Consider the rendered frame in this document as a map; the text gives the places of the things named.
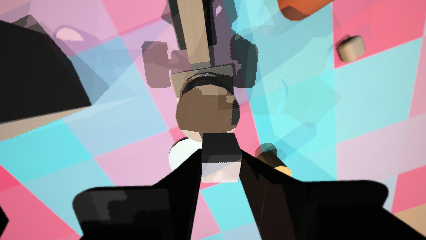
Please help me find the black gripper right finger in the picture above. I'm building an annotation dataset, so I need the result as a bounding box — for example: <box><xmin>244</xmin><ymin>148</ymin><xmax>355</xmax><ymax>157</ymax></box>
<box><xmin>239</xmin><ymin>149</ymin><xmax>389</xmax><ymax>240</ymax></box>

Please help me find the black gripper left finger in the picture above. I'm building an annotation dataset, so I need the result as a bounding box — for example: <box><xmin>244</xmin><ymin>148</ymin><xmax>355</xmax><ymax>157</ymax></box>
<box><xmin>72</xmin><ymin>149</ymin><xmax>202</xmax><ymax>240</ymax></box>

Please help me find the orange cylinder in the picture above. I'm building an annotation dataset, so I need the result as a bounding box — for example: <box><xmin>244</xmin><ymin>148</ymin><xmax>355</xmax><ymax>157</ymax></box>
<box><xmin>278</xmin><ymin>0</ymin><xmax>334</xmax><ymax>21</ymax></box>

